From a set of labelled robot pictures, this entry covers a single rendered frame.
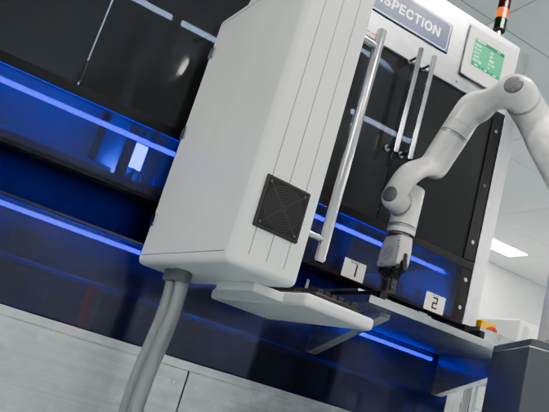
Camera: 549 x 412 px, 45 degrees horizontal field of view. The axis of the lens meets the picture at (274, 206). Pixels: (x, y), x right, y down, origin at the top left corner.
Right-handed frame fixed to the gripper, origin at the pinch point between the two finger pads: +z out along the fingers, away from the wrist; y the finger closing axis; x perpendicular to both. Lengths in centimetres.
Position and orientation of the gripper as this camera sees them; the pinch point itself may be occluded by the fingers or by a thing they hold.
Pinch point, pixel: (388, 285)
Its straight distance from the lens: 196.5
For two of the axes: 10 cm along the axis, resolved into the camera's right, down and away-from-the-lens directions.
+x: 8.5, 3.7, 3.8
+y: 4.5, -1.3, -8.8
